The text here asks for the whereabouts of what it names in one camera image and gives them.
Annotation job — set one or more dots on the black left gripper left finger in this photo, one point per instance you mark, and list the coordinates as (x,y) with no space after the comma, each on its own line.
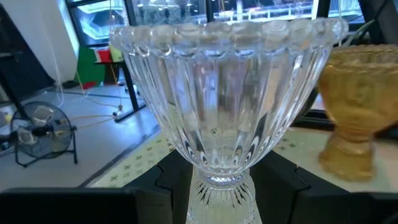
(168,183)

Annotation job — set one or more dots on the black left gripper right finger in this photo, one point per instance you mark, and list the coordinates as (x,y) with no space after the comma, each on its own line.
(276,193)

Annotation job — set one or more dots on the clear glass candle holder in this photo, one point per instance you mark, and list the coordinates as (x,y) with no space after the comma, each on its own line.
(224,93)

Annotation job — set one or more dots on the amber glass candle holder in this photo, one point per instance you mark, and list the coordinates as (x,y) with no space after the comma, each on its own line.
(357,93)

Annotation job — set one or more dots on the green perforated metal shelf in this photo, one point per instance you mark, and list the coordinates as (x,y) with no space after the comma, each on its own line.
(140,161)

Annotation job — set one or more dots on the black desk leg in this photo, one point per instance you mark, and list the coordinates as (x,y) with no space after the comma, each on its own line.
(130,87)

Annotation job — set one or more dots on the black floor fan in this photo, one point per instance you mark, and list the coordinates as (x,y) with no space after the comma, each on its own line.
(42,130)

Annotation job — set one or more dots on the green board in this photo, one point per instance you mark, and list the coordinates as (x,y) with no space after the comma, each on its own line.
(88,67)

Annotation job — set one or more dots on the red box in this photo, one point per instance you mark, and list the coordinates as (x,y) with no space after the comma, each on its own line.
(104,56)

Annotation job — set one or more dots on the green leafy plant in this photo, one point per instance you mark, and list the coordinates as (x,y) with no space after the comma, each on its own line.
(360,30)

